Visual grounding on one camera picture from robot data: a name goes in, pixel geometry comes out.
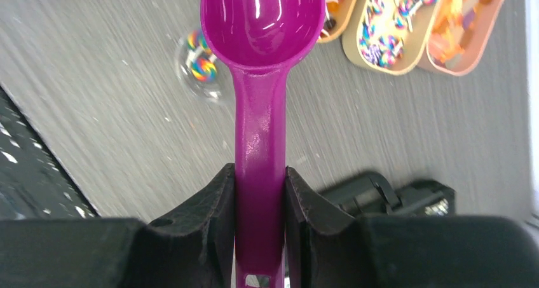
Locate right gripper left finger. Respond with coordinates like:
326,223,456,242
1,163,235,287

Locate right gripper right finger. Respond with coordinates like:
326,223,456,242
284,168,538,287

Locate clear plastic cup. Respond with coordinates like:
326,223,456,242
173,27,235,104

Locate rainbow swirl lollipop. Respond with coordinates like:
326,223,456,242
190,55,217,82

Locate magenta plastic scoop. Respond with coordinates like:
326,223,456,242
200,0,325,287

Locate pink tray popsicle candies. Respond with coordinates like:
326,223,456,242
418,0,504,76

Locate black poker chip case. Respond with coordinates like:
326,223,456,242
320,171,456,218

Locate cream tray swirl lollipops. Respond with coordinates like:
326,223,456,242
341,0,442,76

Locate tan tray round lollipops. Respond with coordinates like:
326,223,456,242
317,0,357,43

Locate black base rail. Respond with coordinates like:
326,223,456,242
1,90,99,221

